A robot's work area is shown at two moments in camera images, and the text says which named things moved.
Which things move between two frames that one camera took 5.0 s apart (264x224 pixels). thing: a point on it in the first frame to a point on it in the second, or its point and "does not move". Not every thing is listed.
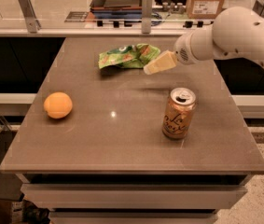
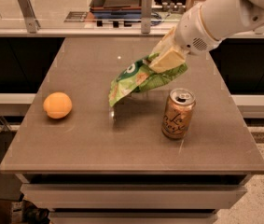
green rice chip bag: [132, 56] to [141, 77]
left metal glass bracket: [24, 2] does not move
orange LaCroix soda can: [178, 113] does not move
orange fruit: [58, 105] does not move
